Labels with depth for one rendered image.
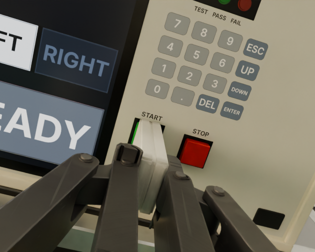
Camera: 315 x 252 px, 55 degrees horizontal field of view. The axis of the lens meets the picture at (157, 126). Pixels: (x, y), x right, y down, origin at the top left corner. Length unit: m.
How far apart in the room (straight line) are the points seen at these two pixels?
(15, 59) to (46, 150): 0.07
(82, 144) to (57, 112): 0.03
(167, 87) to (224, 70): 0.04
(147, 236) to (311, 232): 0.19
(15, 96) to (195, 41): 0.13
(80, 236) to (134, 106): 0.10
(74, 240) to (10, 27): 0.15
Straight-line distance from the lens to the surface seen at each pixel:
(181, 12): 0.21
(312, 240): 0.34
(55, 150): 0.23
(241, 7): 0.22
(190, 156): 0.22
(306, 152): 0.26
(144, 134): 0.18
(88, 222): 0.23
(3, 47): 0.23
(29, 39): 0.22
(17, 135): 0.24
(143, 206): 0.16
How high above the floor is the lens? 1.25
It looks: 16 degrees down
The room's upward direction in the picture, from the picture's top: 18 degrees clockwise
